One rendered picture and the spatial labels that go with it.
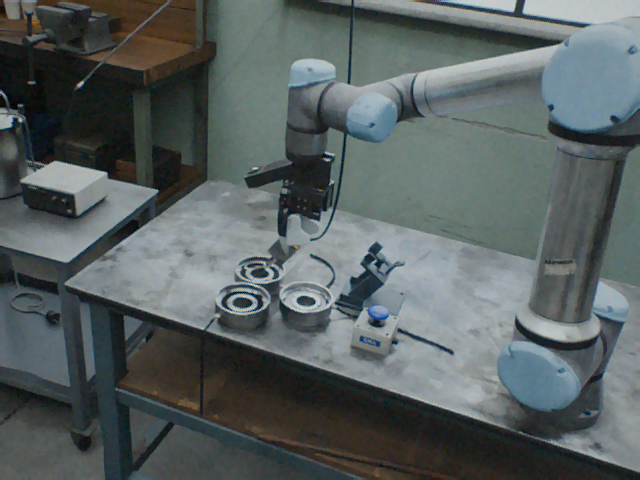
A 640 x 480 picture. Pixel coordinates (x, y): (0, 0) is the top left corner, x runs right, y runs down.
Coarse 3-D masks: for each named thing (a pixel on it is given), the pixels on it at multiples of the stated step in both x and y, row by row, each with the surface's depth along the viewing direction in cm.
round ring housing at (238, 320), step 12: (228, 288) 130; (240, 288) 131; (252, 288) 131; (216, 300) 124; (228, 300) 127; (240, 300) 129; (252, 300) 128; (264, 300) 128; (216, 312) 125; (228, 312) 122; (252, 312) 122; (264, 312) 124; (228, 324) 124; (240, 324) 123; (252, 324) 124
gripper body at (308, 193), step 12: (288, 156) 115; (300, 156) 114; (324, 156) 117; (300, 168) 117; (312, 168) 116; (324, 168) 115; (288, 180) 118; (300, 180) 118; (312, 180) 117; (324, 180) 116; (288, 192) 118; (300, 192) 117; (312, 192) 116; (324, 192) 117; (288, 204) 118; (300, 204) 119; (312, 204) 119; (324, 204) 121; (312, 216) 118
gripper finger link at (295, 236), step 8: (296, 216) 120; (288, 224) 121; (296, 224) 121; (288, 232) 122; (296, 232) 122; (304, 232) 121; (280, 240) 123; (288, 240) 123; (296, 240) 122; (304, 240) 122; (288, 248) 125
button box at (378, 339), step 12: (360, 324) 121; (372, 324) 121; (384, 324) 122; (396, 324) 123; (360, 336) 121; (372, 336) 120; (384, 336) 119; (360, 348) 122; (372, 348) 121; (384, 348) 120
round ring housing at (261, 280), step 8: (256, 256) 140; (264, 256) 140; (240, 264) 138; (280, 264) 138; (248, 272) 136; (256, 272) 138; (264, 272) 138; (272, 272) 137; (280, 272) 137; (240, 280) 132; (248, 280) 131; (256, 280) 134; (264, 280) 134; (280, 280) 134; (264, 288) 132; (272, 288) 133; (280, 288) 135
